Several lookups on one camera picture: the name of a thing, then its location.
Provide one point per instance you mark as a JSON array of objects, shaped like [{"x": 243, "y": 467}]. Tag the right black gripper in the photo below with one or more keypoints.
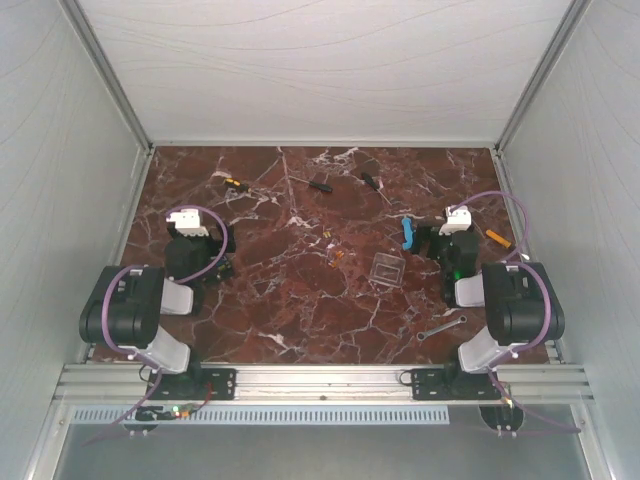
[{"x": 428, "y": 232}]

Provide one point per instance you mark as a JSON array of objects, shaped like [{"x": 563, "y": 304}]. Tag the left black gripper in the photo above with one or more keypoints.
[{"x": 214, "y": 243}]

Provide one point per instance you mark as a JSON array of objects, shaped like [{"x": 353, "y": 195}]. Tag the black fuse box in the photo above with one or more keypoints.
[{"x": 220, "y": 272}]

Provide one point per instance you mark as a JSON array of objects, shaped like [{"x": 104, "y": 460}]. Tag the clear fuse box cover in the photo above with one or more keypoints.
[{"x": 387, "y": 270}]

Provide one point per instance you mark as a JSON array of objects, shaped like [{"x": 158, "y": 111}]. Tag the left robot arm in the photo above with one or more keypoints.
[{"x": 124, "y": 309}]

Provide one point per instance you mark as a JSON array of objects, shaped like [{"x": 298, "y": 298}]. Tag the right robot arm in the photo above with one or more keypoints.
[{"x": 521, "y": 308}]

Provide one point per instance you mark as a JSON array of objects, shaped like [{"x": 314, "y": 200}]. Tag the blue plastic tool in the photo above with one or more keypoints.
[{"x": 408, "y": 232}]

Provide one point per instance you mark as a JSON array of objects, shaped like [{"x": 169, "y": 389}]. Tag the yellow black screwdriver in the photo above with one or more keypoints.
[{"x": 236, "y": 185}]

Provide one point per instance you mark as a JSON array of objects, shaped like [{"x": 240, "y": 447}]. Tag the silver wrench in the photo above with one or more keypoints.
[{"x": 421, "y": 336}]

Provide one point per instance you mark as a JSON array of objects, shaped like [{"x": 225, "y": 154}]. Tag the black screwdriver right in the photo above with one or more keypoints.
[{"x": 369, "y": 180}]

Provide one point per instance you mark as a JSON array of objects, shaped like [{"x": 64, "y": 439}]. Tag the black screwdriver middle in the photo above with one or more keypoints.
[{"x": 313, "y": 184}]

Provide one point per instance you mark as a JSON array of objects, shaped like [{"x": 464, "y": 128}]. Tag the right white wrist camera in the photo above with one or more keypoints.
[{"x": 457, "y": 219}]

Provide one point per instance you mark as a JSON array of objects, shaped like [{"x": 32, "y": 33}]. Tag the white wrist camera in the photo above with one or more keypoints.
[
  {"x": 457, "y": 219},
  {"x": 187, "y": 222}
]

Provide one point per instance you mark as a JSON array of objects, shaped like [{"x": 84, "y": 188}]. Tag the orange handle screwdriver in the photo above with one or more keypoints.
[{"x": 499, "y": 239}]

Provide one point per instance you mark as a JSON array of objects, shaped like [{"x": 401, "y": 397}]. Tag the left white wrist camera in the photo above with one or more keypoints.
[{"x": 187, "y": 222}]

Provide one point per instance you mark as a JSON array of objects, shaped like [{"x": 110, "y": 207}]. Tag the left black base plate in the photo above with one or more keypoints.
[{"x": 217, "y": 384}]

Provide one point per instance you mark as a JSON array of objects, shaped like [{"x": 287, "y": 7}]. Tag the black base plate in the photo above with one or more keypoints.
[
  {"x": 217, "y": 384},
  {"x": 446, "y": 385}
]

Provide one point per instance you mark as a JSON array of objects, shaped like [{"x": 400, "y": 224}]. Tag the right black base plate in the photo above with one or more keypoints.
[{"x": 446, "y": 385}]

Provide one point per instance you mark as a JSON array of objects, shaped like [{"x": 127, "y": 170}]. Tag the aluminium mounting rail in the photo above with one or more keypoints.
[{"x": 338, "y": 384}]

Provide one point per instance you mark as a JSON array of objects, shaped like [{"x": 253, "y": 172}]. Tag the slotted grey cable duct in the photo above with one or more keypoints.
[{"x": 319, "y": 415}]

